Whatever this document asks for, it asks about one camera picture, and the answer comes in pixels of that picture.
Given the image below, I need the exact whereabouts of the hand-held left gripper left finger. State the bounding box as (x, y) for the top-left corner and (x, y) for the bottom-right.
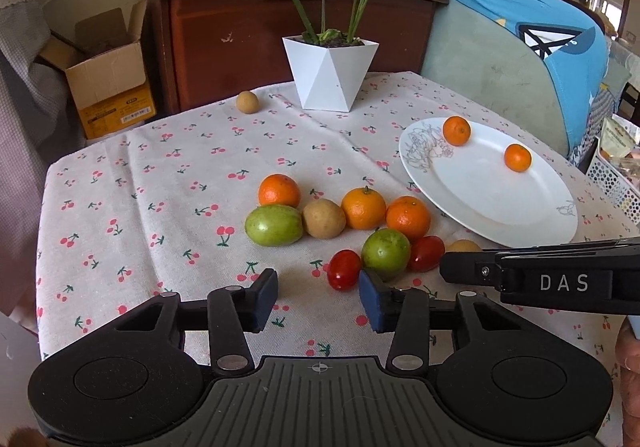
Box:
(115, 269), (279, 375)

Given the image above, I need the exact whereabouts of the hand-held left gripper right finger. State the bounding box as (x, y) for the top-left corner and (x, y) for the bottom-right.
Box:
(358, 269), (525, 374)

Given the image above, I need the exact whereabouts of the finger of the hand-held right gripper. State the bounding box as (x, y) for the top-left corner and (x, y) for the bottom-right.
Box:
(439, 250), (505, 288)

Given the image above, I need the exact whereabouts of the red cherry tomato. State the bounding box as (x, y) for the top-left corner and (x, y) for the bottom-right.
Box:
(327, 249), (362, 292)
(406, 235), (446, 273)

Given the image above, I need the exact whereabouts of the round green fruit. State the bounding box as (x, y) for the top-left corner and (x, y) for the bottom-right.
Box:
(361, 228), (412, 283)

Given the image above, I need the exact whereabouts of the oblong green fruit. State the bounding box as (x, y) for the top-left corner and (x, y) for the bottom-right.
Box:
(244, 205), (304, 247)

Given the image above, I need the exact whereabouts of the white plate with flower drawing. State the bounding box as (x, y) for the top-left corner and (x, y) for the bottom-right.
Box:
(398, 117), (580, 249)

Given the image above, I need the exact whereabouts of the person's right hand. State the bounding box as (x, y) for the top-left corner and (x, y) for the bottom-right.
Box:
(615, 319), (640, 447)

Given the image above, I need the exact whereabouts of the white mesh basket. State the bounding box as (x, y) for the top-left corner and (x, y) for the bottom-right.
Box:
(584, 136), (640, 224)

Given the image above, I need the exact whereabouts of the small orange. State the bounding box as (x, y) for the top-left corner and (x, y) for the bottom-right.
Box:
(442, 116), (472, 147)
(504, 144), (533, 173)

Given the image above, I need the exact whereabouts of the cherry print tablecloth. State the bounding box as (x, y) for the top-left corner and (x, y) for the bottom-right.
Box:
(35, 71), (640, 380)

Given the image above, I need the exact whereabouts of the snack packet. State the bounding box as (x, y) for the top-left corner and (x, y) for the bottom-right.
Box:
(599, 116), (640, 159)

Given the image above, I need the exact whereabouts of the small round brown fruit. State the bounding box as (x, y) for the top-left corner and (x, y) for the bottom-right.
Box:
(236, 91), (260, 115)

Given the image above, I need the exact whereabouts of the grey-green sofa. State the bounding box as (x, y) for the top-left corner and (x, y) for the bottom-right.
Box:
(421, 0), (572, 159)

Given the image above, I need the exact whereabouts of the white faceted plant pot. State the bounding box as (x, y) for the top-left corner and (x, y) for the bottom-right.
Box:
(282, 34), (380, 112)

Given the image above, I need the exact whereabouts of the blue printed cloth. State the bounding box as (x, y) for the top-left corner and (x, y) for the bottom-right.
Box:
(336, 0), (612, 154)

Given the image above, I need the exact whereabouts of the cardboard box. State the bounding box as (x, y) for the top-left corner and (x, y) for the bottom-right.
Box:
(39, 7), (157, 141)

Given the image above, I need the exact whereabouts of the wooden cabinet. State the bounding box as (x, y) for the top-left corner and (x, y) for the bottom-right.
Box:
(140, 0), (452, 117)

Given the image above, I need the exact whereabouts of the checked grey curtain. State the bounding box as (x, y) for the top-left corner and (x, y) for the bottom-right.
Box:
(0, 0), (77, 318)

